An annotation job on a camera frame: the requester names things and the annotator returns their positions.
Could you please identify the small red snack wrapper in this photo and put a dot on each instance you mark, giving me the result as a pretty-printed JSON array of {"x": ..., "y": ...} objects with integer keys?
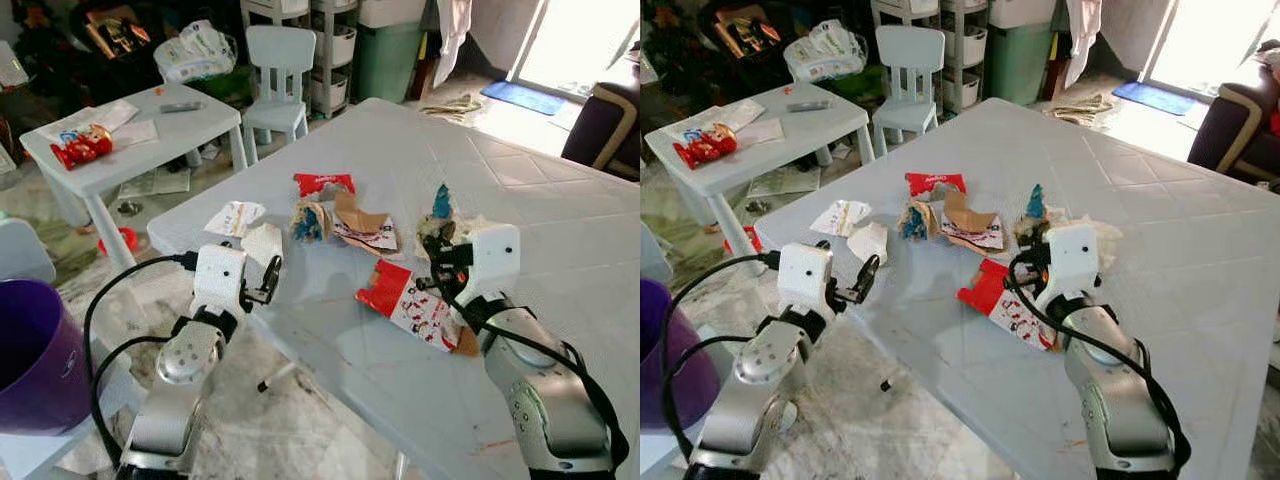
[
  {"x": 935, "y": 184},
  {"x": 322, "y": 184}
]

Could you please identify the green bin with white lid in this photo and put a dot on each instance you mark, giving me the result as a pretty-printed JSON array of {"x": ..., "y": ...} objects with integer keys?
[
  {"x": 388, "y": 60},
  {"x": 1018, "y": 60}
]

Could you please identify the white green printed plastic bag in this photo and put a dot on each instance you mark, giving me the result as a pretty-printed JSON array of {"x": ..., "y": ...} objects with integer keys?
[
  {"x": 195, "y": 52},
  {"x": 825, "y": 52}
]

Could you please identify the crumpled white printed paper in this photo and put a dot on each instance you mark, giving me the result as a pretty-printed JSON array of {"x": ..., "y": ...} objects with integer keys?
[
  {"x": 840, "y": 216},
  {"x": 235, "y": 216}
]

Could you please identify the crumpled blue wrapper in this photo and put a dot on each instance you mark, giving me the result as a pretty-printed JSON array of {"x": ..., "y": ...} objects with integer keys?
[
  {"x": 308, "y": 225},
  {"x": 916, "y": 224}
]

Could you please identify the white drawer shelf unit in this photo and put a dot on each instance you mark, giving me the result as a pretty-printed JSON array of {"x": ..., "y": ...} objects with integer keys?
[
  {"x": 335, "y": 50},
  {"x": 965, "y": 50}
]

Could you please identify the dark purple sofa tan trim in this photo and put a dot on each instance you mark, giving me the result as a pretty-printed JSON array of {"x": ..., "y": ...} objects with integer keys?
[
  {"x": 1235, "y": 135},
  {"x": 600, "y": 130}
]

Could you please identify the printed paper sheet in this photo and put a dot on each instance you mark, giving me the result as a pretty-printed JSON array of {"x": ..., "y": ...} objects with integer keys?
[
  {"x": 108, "y": 114},
  {"x": 738, "y": 112}
]

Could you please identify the pointed blue foil wrapper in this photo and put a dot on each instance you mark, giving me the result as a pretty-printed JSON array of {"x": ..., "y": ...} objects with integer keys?
[
  {"x": 1036, "y": 203},
  {"x": 441, "y": 203}
]

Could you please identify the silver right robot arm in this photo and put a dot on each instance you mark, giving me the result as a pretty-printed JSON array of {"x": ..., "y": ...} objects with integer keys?
[
  {"x": 1115, "y": 390},
  {"x": 545, "y": 390}
]

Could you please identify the white plastic stool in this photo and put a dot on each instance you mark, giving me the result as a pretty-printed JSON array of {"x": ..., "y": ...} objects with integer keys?
[
  {"x": 22, "y": 255},
  {"x": 650, "y": 255}
]

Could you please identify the printed sheet on floor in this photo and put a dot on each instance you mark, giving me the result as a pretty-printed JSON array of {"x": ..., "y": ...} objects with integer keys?
[
  {"x": 785, "y": 181},
  {"x": 155, "y": 181}
]

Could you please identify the hanging white cloth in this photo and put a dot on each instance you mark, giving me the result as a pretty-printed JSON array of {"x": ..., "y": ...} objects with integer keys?
[
  {"x": 1083, "y": 35},
  {"x": 453, "y": 35}
]

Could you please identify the white plastic child chair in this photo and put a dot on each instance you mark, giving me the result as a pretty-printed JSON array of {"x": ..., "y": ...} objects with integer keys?
[
  {"x": 280, "y": 70},
  {"x": 910, "y": 70}
]

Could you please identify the red cartoon snack packet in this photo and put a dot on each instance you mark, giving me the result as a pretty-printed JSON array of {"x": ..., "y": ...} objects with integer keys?
[
  {"x": 80, "y": 148},
  {"x": 705, "y": 147}
]

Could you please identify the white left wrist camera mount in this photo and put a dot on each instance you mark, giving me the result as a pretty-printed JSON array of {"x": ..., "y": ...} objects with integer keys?
[
  {"x": 805, "y": 275},
  {"x": 218, "y": 278}
]

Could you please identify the beige floor cloth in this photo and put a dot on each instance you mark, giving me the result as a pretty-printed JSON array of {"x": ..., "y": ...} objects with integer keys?
[
  {"x": 1078, "y": 108},
  {"x": 452, "y": 107}
]

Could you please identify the small white plastic table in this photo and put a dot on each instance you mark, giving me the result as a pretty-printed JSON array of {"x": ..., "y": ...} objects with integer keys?
[
  {"x": 150, "y": 135},
  {"x": 790, "y": 130}
]

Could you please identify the small red floor object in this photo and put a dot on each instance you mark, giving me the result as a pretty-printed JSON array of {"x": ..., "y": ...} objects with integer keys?
[
  {"x": 745, "y": 238},
  {"x": 125, "y": 240}
]

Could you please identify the purple plastic rubbish bin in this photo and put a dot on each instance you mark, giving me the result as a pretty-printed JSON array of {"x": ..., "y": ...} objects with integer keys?
[
  {"x": 40, "y": 370},
  {"x": 670, "y": 370}
]

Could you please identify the blue door mat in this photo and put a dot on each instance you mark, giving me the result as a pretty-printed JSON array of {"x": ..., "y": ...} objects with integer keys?
[
  {"x": 522, "y": 97},
  {"x": 1153, "y": 97}
]

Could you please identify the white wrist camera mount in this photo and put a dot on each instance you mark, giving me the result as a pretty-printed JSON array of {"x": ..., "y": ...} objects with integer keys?
[
  {"x": 492, "y": 255},
  {"x": 218, "y": 278},
  {"x": 805, "y": 275},
  {"x": 1070, "y": 258}
]

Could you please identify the large white plastic table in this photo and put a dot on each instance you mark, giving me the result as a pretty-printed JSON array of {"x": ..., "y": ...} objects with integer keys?
[
  {"x": 560, "y": 300},
  {"x": 1180, "y": 280}
]

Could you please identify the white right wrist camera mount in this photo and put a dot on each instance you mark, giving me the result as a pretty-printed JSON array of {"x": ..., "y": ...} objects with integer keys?
[
  {"x": 1070, "y": 258},
  {"x": 492, "y": 255}
]

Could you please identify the large red white snack wrapper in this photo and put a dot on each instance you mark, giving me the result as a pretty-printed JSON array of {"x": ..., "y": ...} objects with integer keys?
[
  {"x": 405, "y": 300},
  {"x": 995, "y": 300}
]

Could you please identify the dark box of toys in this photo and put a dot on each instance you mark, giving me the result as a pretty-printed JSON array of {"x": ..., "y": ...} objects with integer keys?
[
  {"x": 748, "y": 32},
  {"x": 115, "y": 35}
]

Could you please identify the plain white tissue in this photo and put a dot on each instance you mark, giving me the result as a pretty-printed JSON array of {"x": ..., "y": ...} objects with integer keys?
[
  {"x": 262, "y": 243},
  {"x": 868, "y": 240}
]

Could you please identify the grey remote control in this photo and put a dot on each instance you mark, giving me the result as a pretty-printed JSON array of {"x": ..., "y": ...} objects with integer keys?
[
  {"x": 181, "y": 106},
  {"x": 807, "y": 105}
]

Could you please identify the plain white paper sheet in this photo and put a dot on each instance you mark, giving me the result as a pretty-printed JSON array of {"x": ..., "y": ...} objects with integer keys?
[
  {"x": 762, "y": 131},
  {"x": 135, "y": 133}
]

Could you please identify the torn brown cardboard piece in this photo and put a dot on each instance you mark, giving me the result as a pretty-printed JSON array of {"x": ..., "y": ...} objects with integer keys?
[
  {"x": 358, "y": 212},
  {"x": 968, "y": 212}
]

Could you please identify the flat white printed wrapper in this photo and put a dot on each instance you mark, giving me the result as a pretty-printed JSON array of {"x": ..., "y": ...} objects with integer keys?
[
  {"x": 985, "y": 238},
  {"x": 372, "y": 238}
]

